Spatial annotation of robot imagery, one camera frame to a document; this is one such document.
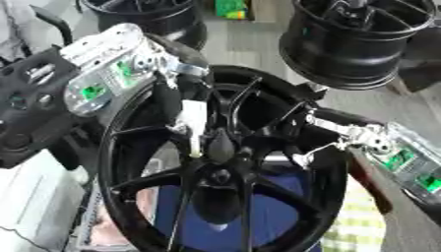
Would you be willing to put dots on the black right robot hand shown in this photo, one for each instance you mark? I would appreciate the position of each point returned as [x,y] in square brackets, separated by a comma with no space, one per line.
[333,114]

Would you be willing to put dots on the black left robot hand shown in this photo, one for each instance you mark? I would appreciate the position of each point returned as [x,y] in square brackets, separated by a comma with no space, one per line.
[186,52]

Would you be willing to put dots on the white pin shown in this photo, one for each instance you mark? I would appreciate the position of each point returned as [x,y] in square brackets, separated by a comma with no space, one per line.
[195,114]

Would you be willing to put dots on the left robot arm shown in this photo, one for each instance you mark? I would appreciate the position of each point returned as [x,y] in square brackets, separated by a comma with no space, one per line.
[97,75]

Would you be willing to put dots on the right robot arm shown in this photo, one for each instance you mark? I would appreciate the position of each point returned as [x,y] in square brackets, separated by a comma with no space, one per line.
[410,164]

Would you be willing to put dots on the black wheel rim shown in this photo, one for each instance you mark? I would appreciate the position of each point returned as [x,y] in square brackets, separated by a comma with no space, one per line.
[161,19]
[356,49]

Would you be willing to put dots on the black spoked wheel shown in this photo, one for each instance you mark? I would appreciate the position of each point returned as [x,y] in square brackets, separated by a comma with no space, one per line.
[143,134]

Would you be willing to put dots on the green packet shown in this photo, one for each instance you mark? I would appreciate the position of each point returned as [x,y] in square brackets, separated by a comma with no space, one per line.
[231,9]

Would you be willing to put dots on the black chair armrest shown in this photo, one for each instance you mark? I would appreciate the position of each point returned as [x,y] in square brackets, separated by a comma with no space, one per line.
[54,23]

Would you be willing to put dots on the white box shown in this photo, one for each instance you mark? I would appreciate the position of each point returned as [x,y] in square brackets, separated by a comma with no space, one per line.
[34,203]

